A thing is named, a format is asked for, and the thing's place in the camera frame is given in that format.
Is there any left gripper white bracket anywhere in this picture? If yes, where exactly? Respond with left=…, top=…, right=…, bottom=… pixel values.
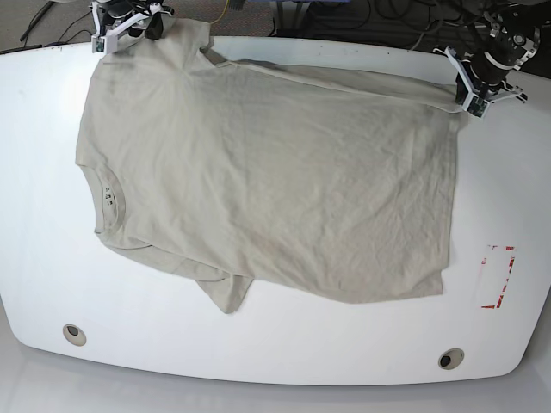
left=433, top=47, right=528, bottom=107

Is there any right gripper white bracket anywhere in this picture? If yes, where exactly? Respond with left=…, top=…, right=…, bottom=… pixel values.
left=90, top=0, right=174, bottom=39

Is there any beige t-shirt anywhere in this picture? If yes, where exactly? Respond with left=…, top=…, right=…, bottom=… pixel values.
left=76, top=20, right=461, bottom=313

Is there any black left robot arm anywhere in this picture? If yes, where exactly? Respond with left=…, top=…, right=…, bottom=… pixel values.
left=433, top=1, right=550, bottom=119

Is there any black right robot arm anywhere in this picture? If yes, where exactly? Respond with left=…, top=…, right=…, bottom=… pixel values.
left=90, top=0, right=175, bottom=40

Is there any red tape rectangle marking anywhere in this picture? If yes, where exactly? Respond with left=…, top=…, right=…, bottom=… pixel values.
left=475, top=245, right=517, bottom=310

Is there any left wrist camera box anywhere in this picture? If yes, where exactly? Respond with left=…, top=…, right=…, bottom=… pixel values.
left=461, top=93, right=491, bottom=119

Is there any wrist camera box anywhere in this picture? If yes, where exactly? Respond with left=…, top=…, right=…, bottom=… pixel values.
left=461, top=93, right=491, bottom=119
left=91, top=35, right=118, bottom=54

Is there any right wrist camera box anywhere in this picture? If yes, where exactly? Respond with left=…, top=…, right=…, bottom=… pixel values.
left=91, top=35, right=118, bottom=54

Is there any white cable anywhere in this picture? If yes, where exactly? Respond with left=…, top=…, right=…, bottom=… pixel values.
left=408, top=18, right=444, bottom=51

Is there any yellow cable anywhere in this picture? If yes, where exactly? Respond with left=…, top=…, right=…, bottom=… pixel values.
left=210, top=0, right=229, bottom=25

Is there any right table cable grommet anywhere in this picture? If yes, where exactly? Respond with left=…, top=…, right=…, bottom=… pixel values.
left=438, top=348, right=465, bottom=370

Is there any table cable grommet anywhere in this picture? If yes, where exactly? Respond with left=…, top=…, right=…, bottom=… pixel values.
left=63, top=324, right=87, bottom=347
left=438, top=348, right=465, bottom=370

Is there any left table cable grommet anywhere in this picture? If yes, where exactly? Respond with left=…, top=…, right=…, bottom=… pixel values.
left=63, top=324, right=87, bottom=347

